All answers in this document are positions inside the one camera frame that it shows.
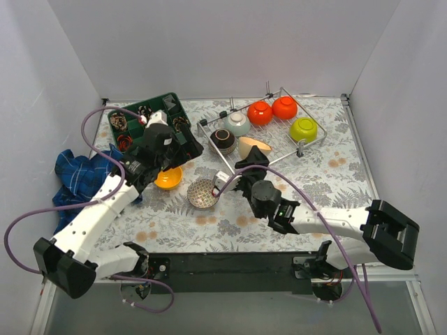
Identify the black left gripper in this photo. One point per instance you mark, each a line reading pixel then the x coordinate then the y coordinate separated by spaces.
pixel 179 146

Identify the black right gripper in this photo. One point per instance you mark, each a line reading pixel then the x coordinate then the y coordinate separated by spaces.
pixel 250 168

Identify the beige ceramic bowl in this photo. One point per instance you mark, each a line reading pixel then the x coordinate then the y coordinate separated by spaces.
pixel 246 144

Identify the black patterned bowl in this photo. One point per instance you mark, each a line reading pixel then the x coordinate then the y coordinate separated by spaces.
pixel 223 140

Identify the yellow bowl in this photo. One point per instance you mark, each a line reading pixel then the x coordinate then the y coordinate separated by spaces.
pixel 169 179

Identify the brown patterned white bowl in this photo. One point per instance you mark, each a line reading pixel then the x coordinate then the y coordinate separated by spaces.
pixel 200 195

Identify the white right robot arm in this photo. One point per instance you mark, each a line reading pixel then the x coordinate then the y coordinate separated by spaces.
pixel 376 233

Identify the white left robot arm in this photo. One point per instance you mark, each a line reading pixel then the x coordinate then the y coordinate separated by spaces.
pixel 68 259

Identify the floral table mat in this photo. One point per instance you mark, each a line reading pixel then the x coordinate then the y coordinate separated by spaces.
pixel 331 174

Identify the dark gold rolled tie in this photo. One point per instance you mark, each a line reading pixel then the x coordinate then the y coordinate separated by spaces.
pixel 179 122

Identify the pale green bowl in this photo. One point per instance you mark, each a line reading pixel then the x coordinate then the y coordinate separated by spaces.
pixel 237 123

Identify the orange bowl left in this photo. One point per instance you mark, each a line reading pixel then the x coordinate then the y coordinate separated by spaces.
pixel 260 113

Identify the orange bowl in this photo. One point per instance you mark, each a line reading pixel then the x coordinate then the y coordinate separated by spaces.
pixel 284 108
pixel 260 113

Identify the grey folded item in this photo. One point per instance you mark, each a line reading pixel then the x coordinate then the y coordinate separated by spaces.
pixel 171 104

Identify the floral dark rolled tie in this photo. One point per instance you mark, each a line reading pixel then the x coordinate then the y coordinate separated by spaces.
pixel 145 110

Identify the orange bowl right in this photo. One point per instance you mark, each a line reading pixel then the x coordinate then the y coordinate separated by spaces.
pixel 284 108

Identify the lime green bowl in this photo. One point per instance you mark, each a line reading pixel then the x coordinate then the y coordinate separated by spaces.
pixel 304 128

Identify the green compartment tray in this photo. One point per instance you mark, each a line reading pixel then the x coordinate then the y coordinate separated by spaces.
pixel 127 130

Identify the red black rolled tie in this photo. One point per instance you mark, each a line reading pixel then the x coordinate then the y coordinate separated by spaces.
pixel 124 142

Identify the brown rolled tie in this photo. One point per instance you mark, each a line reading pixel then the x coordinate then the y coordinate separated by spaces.
pixel 118 122

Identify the blue plaid cloth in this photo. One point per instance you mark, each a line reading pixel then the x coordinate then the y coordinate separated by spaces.
pixel 80 177

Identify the silver wire dish rack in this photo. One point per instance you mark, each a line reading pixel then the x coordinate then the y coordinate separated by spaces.
pixel 276 134

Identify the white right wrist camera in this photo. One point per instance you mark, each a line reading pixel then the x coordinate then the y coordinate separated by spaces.
pixel 223 182

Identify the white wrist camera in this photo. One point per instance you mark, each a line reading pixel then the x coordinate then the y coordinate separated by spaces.
pixel 223 182
pixel 158 117

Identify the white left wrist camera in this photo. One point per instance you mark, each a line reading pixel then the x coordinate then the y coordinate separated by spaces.
pixel 158 117

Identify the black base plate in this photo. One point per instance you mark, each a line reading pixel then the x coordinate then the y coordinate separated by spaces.
pixel 243 272

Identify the aluminium frame rail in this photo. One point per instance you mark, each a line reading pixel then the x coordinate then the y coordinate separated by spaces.
pixel 373 274

